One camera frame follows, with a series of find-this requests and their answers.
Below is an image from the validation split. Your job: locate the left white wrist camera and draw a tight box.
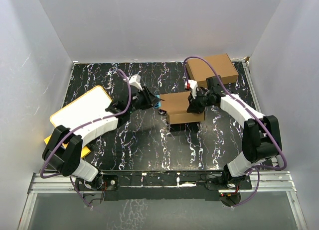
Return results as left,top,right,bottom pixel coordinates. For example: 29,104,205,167
129,74,142,91

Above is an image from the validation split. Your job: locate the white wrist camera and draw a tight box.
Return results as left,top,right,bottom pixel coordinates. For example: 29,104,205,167
129,74,142,91
184,80,198,90

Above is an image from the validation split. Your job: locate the aluminium frame rail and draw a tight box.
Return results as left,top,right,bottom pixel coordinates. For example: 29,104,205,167
18,170,308,230

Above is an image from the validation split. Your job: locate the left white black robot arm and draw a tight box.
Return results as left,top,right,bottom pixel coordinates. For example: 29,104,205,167
42,86,161,190

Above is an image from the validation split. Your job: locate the closed brown cardboard box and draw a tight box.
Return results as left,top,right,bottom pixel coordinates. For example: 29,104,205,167
186,53,238,88

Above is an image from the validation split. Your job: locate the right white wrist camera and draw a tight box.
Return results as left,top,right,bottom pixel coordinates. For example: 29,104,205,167
184,80,198,90

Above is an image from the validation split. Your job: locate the small blue plastic piece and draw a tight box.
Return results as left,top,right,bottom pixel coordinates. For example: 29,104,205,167
154,95,161,109

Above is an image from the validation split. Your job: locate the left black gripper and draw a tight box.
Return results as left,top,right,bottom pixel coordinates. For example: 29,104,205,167
129,86,160,114

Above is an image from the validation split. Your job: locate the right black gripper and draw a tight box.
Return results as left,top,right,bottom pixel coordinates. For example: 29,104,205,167
187,89,213,114

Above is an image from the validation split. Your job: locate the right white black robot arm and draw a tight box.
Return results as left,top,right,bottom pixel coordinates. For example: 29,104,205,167
185,76,281,189

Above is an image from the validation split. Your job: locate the yellow flat board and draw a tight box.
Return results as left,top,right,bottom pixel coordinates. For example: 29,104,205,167
42,135,91,160

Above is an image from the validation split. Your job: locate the white board yellow rim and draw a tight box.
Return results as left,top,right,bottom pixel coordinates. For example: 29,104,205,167
50,86,112,129

